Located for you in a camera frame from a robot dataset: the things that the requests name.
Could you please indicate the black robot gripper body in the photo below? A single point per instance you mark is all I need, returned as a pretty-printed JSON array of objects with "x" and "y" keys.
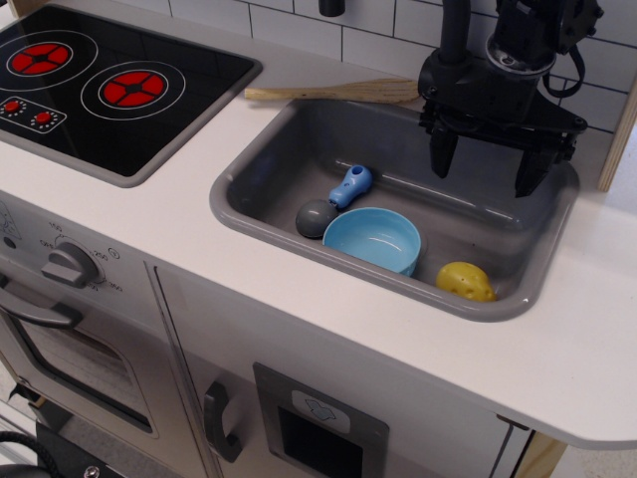
[{"x": 493, "y": 101}]

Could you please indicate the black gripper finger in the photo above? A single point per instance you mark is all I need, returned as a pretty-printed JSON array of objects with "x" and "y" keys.
[
  {"x": 443, "y": 144},
  {"x": 534, "y": 167}
]

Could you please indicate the blue handled grey spoon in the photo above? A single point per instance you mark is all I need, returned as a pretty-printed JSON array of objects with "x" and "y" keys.
[{"x": 314, "y": 216}]

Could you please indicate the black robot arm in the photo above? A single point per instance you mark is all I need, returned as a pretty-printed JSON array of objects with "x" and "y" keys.
[{"x": 531, "y": 32}]

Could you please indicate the grey plastic sink basin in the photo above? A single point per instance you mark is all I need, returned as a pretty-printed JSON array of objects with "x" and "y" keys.
[{"x": 472, "y": 215}]

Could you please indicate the light blue plastic bowl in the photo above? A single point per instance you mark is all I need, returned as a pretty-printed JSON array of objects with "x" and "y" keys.
[{"x": 378, "y": 236}]

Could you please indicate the wooden spatula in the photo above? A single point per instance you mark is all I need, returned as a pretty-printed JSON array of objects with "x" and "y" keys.
[{"x": 381, "y": 91}]

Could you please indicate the dark grey toy faucet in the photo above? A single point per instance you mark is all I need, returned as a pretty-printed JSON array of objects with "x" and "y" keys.
[{"x": 455, "y": 30}]

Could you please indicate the wooden side panel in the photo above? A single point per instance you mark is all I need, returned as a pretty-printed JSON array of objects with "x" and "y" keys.
[{"x": 619, "y": 141}]

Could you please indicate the white cabinet door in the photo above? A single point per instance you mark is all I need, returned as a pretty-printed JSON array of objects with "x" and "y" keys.
[{"x": 432, "y": 432}]

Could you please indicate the grey dispenser panel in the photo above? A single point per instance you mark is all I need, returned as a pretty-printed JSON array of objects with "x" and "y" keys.
[{"x": 316, "y": 432}]

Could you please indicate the black toy stovetop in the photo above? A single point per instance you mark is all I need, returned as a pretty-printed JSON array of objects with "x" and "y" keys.
[{"x": 123, "y": 99}]

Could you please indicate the grey oven dial knob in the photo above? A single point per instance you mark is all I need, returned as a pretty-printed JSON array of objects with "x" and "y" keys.
[{"x": 69, "y": 265}]

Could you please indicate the red right stove knob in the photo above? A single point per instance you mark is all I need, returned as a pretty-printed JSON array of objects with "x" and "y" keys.
[{"x": 43, "y": 118}]

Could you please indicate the red stove knob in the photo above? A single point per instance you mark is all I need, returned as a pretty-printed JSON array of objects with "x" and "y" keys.
[
  {"x": 11, "y": 107},
  {"x": 43, "y": 118}
]

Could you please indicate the grey toy oven door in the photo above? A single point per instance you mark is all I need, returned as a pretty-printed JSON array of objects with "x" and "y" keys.
[{"x": 77, "y": 372}]

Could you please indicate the red left stove knob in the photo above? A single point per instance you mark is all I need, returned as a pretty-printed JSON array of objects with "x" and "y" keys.
[{"x": 11, "y": 107}]

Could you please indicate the grey cabinet door handle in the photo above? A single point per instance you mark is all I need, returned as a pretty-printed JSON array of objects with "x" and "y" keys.
[{"x": 226, "y": 446}]

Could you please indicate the grey oven door handle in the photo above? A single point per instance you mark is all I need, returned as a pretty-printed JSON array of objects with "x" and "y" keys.
[{"x": 59, "y": 316}]

